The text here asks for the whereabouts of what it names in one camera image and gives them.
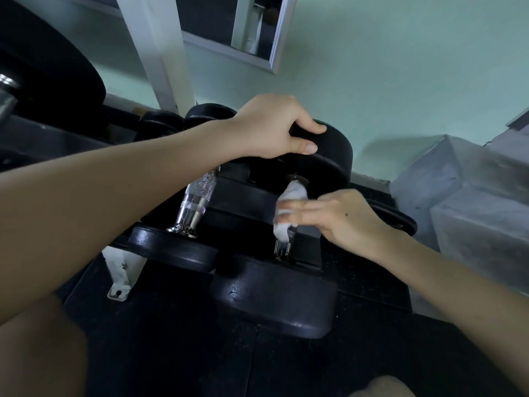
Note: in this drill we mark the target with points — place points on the person's right hand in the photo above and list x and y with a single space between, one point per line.
351 223

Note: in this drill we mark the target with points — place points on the person's left hand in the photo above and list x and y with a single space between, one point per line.
264 123

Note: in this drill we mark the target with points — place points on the person's right fingers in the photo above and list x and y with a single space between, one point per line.
301 208

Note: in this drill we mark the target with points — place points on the person's left thumb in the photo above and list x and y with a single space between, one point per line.
299 146

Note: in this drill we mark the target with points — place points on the white cleaning cloth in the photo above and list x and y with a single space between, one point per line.
291 192

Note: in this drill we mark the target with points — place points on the large black dumbbell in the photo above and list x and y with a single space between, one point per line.
281 297

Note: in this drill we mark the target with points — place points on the person's right forearm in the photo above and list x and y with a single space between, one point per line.
463 305

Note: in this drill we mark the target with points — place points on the person's left forearm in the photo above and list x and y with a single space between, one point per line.
103 202

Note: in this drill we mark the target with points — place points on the white framed mirror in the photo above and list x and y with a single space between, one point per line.
252 33

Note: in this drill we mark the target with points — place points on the small black dumbbell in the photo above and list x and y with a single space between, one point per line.
159 123

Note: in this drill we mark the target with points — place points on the grey concrete steps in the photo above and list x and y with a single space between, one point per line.
475 210

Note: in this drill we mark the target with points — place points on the person's right knee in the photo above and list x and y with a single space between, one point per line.
384 388

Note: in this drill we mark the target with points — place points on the black rack shelf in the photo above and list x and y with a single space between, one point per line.
49 140

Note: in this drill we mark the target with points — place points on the large black weight plate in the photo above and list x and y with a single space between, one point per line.
49 66

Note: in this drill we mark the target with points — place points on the chrome barbell sleeve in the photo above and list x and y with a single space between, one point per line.
6 95

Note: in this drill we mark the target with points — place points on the person's left leg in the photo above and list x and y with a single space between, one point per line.
37 351

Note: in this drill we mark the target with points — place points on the white rack post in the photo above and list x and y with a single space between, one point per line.
157 49

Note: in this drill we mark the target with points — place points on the white rack foot bracket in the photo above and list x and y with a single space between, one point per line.
122 276

